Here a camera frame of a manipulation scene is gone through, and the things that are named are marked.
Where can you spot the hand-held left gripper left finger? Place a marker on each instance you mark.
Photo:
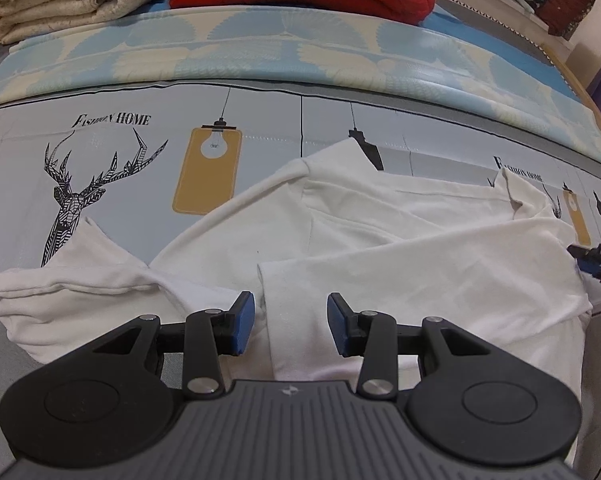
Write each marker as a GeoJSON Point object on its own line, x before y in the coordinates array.
{"type": "Point", "coordinates": [243, 322]}

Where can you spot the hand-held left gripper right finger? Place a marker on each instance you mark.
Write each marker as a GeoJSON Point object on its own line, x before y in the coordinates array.
{"type": "Point", "coordinates": [336, 322]}

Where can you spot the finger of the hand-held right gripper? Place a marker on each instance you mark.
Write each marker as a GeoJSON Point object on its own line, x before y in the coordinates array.
{"type": "Point", "coordinates": [598, 260]}

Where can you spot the white shirt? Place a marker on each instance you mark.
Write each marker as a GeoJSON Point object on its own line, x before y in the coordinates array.
{"type": "Point", "coordinates": [405, 240]}

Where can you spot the grey deer print sheet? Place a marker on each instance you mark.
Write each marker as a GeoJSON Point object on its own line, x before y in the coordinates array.
{"type": "Point", "coordinates": [280, 125]}

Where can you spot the dark red cushion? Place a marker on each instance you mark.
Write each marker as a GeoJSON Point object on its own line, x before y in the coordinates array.
{"type": "Point", "coordinates": [568, 2]}

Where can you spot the blue leaf pattern mat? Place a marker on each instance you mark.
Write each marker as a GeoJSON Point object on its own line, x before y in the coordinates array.
{"type": "Point", "coordinates": [280, 45]}

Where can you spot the white window ledge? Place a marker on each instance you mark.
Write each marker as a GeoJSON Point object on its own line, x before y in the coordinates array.
{"type": "Point", "coordinates": [480, 0]}

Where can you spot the wooden bed frame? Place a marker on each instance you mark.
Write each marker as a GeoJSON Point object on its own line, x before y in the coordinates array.
{"type": "Point", "coordinates": [588, 92]}

